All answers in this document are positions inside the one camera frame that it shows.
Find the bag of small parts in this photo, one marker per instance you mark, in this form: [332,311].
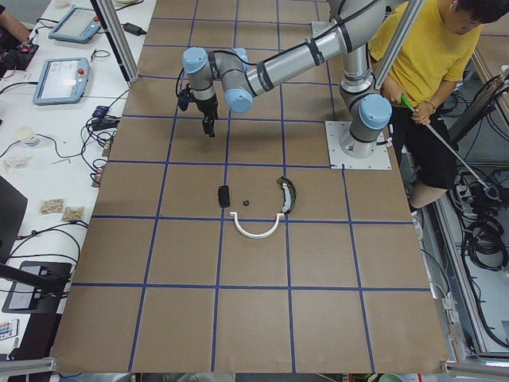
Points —
[51,206]
[73,213]

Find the person's right hand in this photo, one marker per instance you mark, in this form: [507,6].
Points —
[392,91]

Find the lower teach pendant tablet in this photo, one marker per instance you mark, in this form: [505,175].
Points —
[62,81]

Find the colourful remote control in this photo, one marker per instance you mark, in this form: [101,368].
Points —
[9,329]

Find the blue black usb hub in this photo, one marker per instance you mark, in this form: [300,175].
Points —
[100,112]

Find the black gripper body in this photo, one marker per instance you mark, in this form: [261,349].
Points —
[207,109]

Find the curved metal brake shoe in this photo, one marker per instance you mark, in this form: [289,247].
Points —
[290,194]

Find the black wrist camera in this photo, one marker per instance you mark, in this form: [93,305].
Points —
[184,98]

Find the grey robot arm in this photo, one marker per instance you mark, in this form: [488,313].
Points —
[352,24]

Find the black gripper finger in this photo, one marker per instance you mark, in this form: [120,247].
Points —
[211,125]
[206,126]

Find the upper teach pendant tablet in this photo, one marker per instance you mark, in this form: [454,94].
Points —
[79,25]

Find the black rectangular plastic part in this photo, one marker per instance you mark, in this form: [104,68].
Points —
[224,196]

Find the teach pendant tablet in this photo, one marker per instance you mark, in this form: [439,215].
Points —
[79,25]
[62,81]

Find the small clear parts bag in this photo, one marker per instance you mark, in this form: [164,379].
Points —
[16,163]

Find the person's left hand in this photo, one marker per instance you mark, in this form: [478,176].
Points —
[422,113]

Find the person in yellow shirt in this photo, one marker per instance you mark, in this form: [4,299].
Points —
[428,67]

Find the aluminium frame post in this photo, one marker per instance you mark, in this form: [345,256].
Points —
[116,37]

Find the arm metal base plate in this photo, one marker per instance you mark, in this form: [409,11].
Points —
[345,153]

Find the black monitor stand base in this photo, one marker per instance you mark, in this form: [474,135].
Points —
[37,287]

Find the black power adapter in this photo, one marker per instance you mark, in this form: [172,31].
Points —
[133,29]

